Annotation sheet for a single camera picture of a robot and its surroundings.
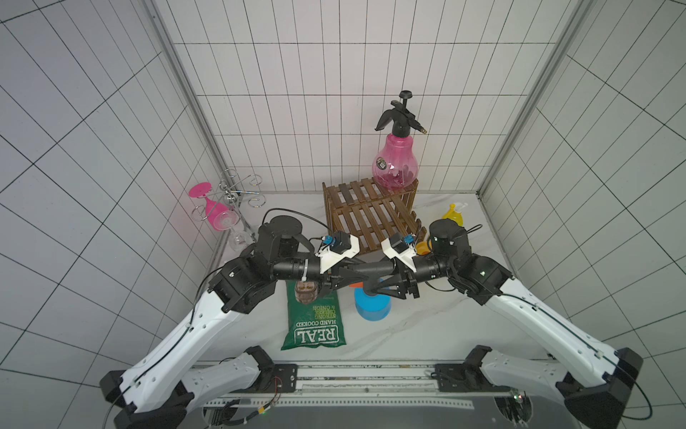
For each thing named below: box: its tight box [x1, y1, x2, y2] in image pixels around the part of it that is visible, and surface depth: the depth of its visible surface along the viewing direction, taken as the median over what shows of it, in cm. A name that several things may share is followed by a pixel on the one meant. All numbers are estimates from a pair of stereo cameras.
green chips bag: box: [280, 279, 347, 351], surface depth 81 cm
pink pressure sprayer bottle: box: [371, 90, 427, 189], surface depth 76 cm
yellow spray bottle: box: [441, 202, 464, 227], surface depth 99 cm
